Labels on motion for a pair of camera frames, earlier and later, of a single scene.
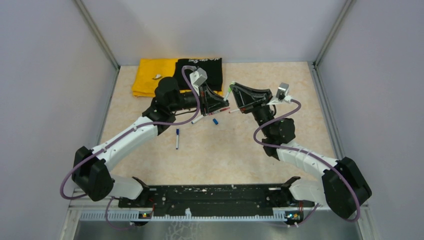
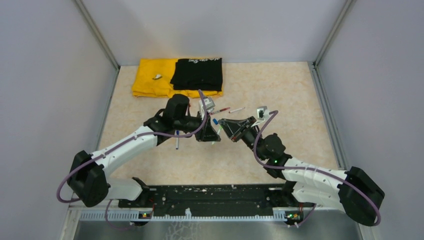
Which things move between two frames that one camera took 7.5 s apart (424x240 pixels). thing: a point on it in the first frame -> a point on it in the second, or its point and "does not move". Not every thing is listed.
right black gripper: [253, 107] -> [233, 130]
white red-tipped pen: [233, 110] does not move
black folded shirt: [212, 67] does not move
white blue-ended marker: [177, 132] does not move
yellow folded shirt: [150, 71] does not move
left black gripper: [203, 100] -> [207, 131]
